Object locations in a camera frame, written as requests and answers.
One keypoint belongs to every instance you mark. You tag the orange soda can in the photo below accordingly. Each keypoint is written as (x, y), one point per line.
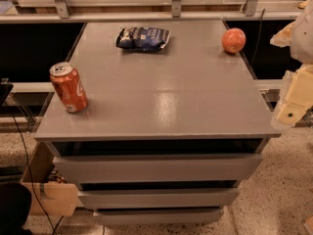
(67, 83)

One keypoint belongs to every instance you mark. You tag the cardboard box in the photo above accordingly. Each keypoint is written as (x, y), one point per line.
(49, 196)

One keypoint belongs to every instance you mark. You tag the blue chip bag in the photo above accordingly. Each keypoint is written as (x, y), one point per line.
(145, 39)

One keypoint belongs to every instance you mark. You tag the metal frame rail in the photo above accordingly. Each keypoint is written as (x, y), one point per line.
(76, 11)

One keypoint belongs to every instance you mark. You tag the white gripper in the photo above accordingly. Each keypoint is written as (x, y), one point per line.
(303, 41)

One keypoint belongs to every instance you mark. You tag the grey drawer cabinet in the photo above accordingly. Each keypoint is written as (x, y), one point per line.
(167, 137)

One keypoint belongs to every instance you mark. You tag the black round object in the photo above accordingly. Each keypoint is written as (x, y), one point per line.
(15, 202)

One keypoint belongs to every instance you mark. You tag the orange apple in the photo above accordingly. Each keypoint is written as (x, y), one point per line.
(233, 40)

